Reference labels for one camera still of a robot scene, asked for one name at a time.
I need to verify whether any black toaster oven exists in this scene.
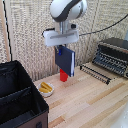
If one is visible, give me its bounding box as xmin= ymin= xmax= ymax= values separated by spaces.
xmin=91 ymin=37 xmax=128 ymax=80

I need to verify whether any black cable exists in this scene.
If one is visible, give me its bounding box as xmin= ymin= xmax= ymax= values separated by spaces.
xmin=78 ymin=13 xmax=128 ymax=37

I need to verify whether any yellow food piece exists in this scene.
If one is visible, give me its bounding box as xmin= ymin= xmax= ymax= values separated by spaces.
xmin=41 ymin=82 xmax=54 ymax=92
xmin=39 ymin=87 xmax=50 ymax=94

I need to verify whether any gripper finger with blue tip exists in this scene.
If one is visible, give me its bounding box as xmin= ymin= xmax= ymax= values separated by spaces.
xmin=57 ymin=45 xmax=64 ymax=56

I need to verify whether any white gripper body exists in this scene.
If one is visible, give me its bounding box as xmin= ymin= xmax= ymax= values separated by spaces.
xmin=42 ymin=28 xmax=81 ymax=48

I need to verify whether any white bowl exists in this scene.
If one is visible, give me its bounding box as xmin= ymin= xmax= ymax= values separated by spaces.
xmin=37 ymin=81 xmax=55 ymax=98

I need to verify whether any black fabric storage box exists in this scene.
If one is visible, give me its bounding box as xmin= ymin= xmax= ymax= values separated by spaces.
xmin=0 ymin=60 xmax=50 ymax=128

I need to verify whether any red cup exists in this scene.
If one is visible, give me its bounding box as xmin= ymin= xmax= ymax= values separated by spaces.
xmin=59 ymin=68 xmax=70 ymax=82

